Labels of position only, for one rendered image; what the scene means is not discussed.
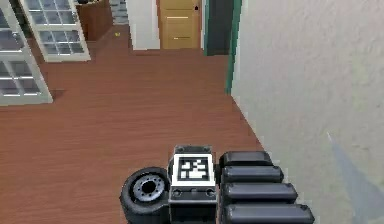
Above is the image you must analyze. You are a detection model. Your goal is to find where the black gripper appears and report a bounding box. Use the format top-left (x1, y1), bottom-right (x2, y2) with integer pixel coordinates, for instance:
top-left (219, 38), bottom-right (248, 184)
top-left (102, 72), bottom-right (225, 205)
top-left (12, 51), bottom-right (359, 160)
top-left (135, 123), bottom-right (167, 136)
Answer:
top-left (119, 166), bottom-right (172, 224)

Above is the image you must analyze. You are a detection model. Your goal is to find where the yellow wooden door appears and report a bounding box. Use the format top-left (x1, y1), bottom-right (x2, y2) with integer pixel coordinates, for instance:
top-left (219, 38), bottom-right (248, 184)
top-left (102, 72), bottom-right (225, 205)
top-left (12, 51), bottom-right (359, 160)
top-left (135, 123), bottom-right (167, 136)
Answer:
top-left (157, 0), bottom-right (203, 51)

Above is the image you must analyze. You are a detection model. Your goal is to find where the brown wooden cabinet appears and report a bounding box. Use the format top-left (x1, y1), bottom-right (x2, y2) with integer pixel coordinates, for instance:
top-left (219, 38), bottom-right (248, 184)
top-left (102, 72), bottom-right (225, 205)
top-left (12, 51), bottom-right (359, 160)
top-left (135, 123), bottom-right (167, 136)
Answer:
top-left (75, 0), bottom-right (114, 42)

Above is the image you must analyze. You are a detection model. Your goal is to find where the green door frame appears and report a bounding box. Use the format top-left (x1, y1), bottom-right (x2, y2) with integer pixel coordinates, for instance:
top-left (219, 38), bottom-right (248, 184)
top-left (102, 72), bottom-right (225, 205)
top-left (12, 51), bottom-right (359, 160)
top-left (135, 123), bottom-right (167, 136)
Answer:
top-left (203, 0), bottom-right (243, 95)

